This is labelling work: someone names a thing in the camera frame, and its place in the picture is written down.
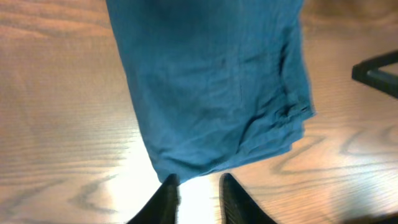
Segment navy blue shorts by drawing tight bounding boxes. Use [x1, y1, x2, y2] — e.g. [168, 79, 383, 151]
[106, 0, 315, 182]

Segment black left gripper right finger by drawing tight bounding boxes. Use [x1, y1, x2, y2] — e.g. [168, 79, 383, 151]
[220, 173, 277, 224]

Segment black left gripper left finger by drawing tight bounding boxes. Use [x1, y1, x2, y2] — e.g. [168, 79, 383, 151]
[126, 174, 179, 224]

